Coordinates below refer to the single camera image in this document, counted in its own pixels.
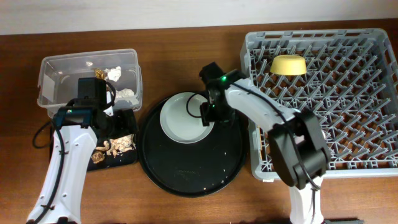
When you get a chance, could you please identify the gold foil wrapper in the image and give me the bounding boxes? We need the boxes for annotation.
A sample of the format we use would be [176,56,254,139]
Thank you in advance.
[94,68,106,80]

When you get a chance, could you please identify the round black serving tray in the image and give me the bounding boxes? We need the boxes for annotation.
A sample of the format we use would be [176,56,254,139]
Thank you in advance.
[137,97,247,197]

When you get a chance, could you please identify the grey dishwasher rack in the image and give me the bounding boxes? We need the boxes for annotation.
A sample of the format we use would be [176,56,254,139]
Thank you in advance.
[240,28,397,179]

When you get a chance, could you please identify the white tissue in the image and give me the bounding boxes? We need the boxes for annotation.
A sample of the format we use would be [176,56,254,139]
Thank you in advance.
[104,66,122,82]
[115,88,140,105]

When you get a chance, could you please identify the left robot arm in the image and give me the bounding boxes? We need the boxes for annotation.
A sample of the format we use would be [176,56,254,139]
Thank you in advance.
[27,77,137,223]

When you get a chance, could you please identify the grey plate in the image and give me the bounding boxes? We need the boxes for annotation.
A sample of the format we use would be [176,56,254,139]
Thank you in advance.
[160,92,215,144]

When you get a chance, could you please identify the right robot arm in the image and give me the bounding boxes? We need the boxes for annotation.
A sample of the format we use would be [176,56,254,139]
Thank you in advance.
[199,62,331,223]

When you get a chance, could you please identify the food scraps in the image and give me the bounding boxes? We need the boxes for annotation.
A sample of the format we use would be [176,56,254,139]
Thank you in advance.
[91,134,136,164]

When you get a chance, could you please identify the yellow bowl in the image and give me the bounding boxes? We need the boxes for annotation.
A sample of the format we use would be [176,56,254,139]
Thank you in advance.
[270,55,307,76]

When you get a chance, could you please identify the clear plastic bin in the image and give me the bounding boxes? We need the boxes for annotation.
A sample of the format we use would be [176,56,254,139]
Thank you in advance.
[37,49,143,117]

